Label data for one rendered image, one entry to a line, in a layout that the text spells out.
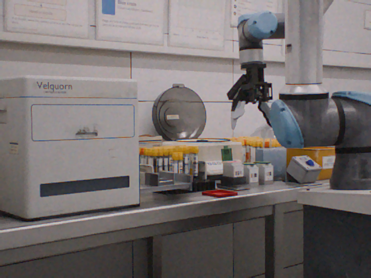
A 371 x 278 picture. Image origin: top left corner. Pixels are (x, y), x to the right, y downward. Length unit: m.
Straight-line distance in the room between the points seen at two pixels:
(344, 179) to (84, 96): 0.62
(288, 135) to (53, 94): 0.53
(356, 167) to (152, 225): 0.49
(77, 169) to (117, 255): 0.91
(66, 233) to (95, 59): 0.93
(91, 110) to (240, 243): 1.40
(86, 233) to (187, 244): 1.12
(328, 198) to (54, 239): 0.61
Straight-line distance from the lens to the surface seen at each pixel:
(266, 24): 1.64
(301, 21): 1.32
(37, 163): 1.20
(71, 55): 1.96
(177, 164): 1.52
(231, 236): 2.46
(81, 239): 1.26
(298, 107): 1.31
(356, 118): 1.36
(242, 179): 1.62
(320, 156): 1.84
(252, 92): 1.73
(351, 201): 1.30
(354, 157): 1.37
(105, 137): 1.27
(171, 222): 1.39
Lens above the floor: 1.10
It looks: 3 degrees down
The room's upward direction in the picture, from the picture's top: straight up
